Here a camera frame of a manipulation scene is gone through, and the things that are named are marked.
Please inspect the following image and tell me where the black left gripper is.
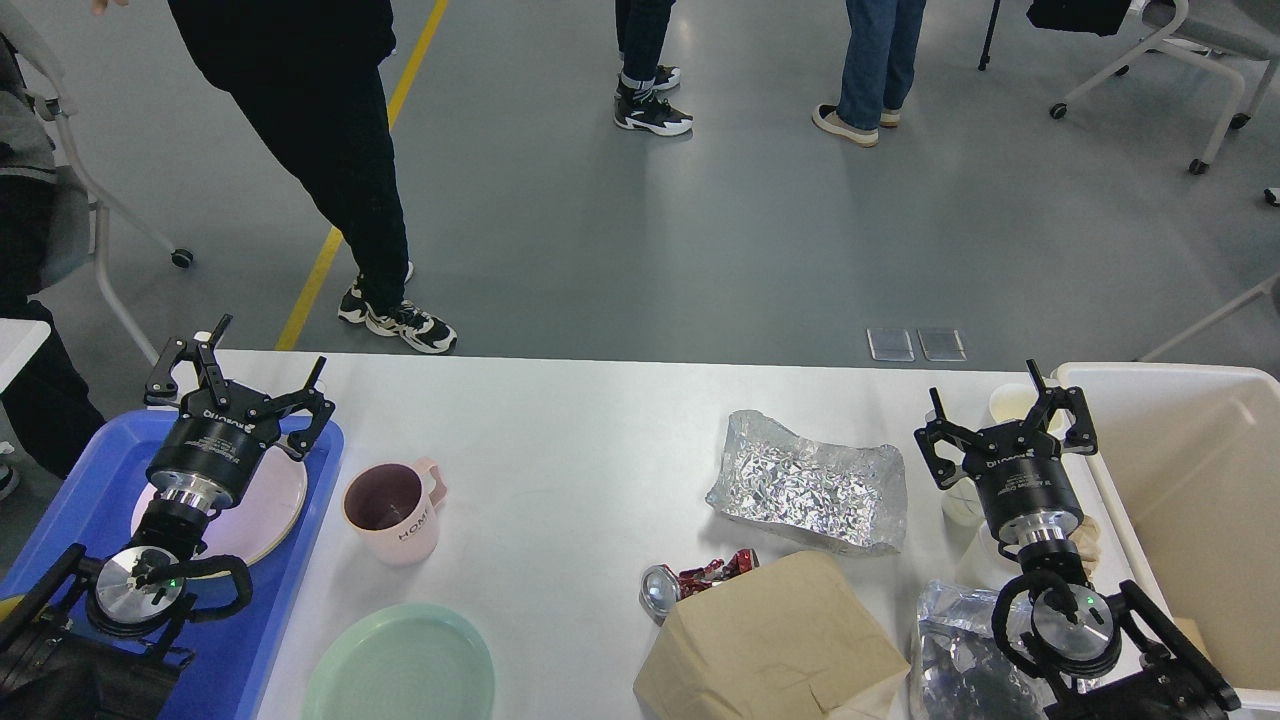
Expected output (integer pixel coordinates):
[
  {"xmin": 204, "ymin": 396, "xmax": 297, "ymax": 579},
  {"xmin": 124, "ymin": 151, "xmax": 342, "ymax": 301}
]
[{"xmin": 143, "ymin": 314, "xmax": 337, "ymax": 510}]

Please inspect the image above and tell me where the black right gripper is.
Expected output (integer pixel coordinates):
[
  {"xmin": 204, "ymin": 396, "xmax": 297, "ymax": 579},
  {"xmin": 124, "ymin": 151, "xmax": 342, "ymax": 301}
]
[{"xmin": 914, "ymin": 360, "xmax": 1100, "ymax": 546}]

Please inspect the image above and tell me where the pink mug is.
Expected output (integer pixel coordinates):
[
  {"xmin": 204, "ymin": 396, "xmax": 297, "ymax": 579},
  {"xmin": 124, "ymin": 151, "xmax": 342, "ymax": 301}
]
[{"xmin": 343, "ymin": 457, "xmax": 448, "ymax": 568}]

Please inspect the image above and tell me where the green plate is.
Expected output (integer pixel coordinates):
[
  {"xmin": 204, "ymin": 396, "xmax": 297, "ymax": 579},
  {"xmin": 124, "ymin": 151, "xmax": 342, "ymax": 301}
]
[{"xmin": 301, "ymin": 603, "xmax": 497, "ymax": 719}]

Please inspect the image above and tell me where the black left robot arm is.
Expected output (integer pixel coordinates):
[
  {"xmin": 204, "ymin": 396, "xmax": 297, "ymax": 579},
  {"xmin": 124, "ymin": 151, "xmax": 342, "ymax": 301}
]
[{"xmin": 3, "ymin": 316, "xmax": 335, "ymax": 719}]

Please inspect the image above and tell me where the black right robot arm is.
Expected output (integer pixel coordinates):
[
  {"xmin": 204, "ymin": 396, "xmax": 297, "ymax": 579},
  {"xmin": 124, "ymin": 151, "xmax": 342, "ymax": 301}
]
[{"xmin": 914, "ymin": 361, "xmax": 1242, "ymax": 719}]

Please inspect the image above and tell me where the white paper cup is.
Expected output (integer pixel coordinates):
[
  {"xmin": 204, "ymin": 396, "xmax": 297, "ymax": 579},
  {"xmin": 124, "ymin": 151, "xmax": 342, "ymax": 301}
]
[{"xmin": 980, "ymin": 384, "xmax": 1042, "ymax": 427}]

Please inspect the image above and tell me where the small clear plastic cup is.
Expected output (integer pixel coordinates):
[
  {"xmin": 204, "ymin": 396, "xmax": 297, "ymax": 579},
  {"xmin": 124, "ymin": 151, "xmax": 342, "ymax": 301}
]
[{"xmin": 942, "ymin": 478, "xmax": 986, "ymax": 528}]

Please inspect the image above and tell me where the pink plate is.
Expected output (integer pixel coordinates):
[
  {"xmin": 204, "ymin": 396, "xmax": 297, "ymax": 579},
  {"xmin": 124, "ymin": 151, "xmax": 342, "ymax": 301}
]
[{"xmin": 193, "ymin": 446, "xmax": 308, "ymax": 565}]

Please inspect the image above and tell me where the clear floor plate right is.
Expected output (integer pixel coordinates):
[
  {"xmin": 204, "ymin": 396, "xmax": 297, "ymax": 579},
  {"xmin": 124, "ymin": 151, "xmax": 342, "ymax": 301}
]
[{"xmin": 916, "ymin": 327, "xmax": 968, "ymax": 363}]

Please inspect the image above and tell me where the clear floor plate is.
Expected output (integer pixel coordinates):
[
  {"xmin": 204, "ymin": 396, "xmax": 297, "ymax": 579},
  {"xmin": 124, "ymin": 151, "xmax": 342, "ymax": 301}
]
[
  {"xmin": 867, "ymin": 328, "xmax": 915, "ymax": 363},
  {"xmin": 916, "ymin": 327, "xmax": 968, "ymax": 363}
]

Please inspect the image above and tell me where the clear floor plate left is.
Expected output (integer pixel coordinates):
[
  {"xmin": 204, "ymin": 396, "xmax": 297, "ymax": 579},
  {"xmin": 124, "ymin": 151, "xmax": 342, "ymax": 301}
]
[{"xmin": 867, "ymin": 328, "xmax": 915, "ymax": 363}]

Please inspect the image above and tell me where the crumpled aluminium foil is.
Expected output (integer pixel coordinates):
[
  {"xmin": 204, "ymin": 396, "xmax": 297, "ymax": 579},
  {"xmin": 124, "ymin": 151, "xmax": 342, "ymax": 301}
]
[{"xmin": 705, "ymin": 410, "xmax": 908, "ymax": 556}]

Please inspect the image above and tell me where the white plastic bin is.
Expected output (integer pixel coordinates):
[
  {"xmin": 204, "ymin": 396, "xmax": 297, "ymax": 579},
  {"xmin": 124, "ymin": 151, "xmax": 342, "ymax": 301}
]
[{"xmin": 1053, "ymin": 363, "xmax": 1279, "ymax": 711}]

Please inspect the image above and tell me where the silver plastic bag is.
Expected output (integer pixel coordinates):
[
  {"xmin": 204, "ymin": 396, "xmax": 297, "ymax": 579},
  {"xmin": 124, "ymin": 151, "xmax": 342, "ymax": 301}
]
[{"xmin": 908, "ymin": 579, "xmax": 1053, "ymax": 719}]

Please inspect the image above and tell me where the white office chair left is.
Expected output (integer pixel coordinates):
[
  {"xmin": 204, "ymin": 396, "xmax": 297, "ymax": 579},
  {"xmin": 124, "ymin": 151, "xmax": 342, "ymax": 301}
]
[{"xmin": 0, "ymin": 29, "xmax": 195, "ymax": 366}]

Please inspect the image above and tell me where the white office chair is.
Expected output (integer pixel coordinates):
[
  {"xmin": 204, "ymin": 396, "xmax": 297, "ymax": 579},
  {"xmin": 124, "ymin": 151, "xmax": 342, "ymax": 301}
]
[
  {"xmin": 0, "ymin": 29, "xmax": 195, "ymax": 366},
  {"xmin": 978, "ymin": 0, "xmax": 1280, "ymax": 177}
]

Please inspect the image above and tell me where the blue plastic tray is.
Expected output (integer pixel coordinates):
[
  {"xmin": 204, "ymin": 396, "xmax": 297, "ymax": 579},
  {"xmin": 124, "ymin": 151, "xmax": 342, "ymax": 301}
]
[{"xmin": 1, "ymin": 410, "xmax": 346, "ymax": 719}]

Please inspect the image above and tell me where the brown paper bag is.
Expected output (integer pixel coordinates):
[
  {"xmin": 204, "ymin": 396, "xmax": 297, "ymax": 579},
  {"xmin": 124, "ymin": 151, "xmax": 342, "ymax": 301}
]
[{"xmin": 634, "ymin": 551, "xmax": 909, "ymax": 719}]

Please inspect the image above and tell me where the person in black clothes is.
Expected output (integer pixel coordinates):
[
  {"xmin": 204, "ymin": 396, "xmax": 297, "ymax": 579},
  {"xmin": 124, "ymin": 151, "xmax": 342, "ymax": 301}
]
[{"xmin": 92, "ymin": 0, "xmax": 460, "ymax": 355}]

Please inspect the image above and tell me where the crushed red can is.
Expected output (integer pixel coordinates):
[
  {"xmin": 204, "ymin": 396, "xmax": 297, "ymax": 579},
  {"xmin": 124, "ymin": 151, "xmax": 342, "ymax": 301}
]
[{"xmin": 637, "ymin": 548, "xmax": 760, "ymax": 625}]

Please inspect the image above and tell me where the person in blue jeans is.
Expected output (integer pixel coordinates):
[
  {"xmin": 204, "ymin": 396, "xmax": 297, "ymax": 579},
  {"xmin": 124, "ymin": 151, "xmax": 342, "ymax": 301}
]
[{"xmin": 812, "ymin": 1, "xmax": 927, "ymax": 149}]

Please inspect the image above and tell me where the white office chair right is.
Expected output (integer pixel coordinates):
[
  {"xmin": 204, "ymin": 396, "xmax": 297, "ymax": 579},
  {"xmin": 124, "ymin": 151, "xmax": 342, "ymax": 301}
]
[{"xmin": 978, "ymin": 0, "xmax": 1280, "ymax": 177}]

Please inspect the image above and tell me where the person in dark jeans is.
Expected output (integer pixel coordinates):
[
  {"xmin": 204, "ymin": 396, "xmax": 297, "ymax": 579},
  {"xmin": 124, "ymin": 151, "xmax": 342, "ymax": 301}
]
[{"xmin": 614, "ymin": 1, "xmax": 692, "ymax": 137}]

